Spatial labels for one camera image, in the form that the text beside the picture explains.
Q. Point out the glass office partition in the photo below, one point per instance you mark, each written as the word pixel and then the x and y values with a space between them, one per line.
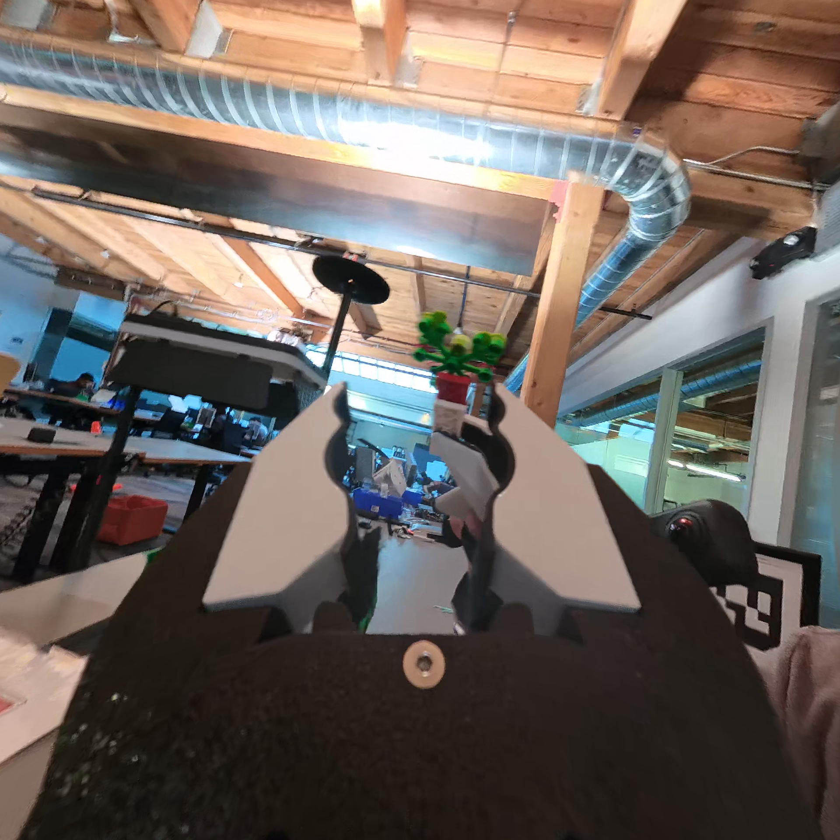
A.
pixel 715 420

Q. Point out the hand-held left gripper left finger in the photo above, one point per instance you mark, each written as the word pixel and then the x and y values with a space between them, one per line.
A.
pixel 289 525

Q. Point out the low wooden top desk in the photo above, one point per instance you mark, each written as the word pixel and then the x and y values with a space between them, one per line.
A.
pixel 65 446
pixel 197 458

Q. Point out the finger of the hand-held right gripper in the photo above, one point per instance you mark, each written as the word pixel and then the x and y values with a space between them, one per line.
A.
pixel 463 463
pixel 463 504

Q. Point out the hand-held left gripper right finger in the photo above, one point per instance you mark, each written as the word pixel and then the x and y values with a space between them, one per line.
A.
pixel 561 531

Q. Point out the grey junction box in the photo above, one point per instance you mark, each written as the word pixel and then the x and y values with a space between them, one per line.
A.
pixel 820 148

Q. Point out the raised black leg desk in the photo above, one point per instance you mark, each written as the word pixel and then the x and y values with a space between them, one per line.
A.
pixel 190 377

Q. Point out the black floor lamp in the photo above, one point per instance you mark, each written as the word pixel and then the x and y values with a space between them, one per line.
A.
pixel 351 279

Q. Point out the plain wooden post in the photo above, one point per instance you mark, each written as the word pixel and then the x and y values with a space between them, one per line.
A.
pixel 564 295

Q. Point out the white printed paper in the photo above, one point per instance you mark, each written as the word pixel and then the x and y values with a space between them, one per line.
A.
pixel 39 682

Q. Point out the bent silver ventilation duct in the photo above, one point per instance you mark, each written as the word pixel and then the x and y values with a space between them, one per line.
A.
pixel 328 111

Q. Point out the small black box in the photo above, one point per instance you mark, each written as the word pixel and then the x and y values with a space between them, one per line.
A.
pixel 44 435

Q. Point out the black wall-mounted device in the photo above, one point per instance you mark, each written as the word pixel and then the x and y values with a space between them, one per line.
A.
pixel 784 250

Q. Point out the lego flower plant build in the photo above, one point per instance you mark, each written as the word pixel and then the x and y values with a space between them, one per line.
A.
pixel 453 386

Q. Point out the blue plastic bin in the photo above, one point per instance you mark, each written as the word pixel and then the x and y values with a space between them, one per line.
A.
pixel 377 502

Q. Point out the person's right forearm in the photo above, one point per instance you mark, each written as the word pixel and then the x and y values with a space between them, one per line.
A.
pixel 807 722

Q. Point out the red plastic bin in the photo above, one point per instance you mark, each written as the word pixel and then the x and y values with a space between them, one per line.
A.
pixel 131 518

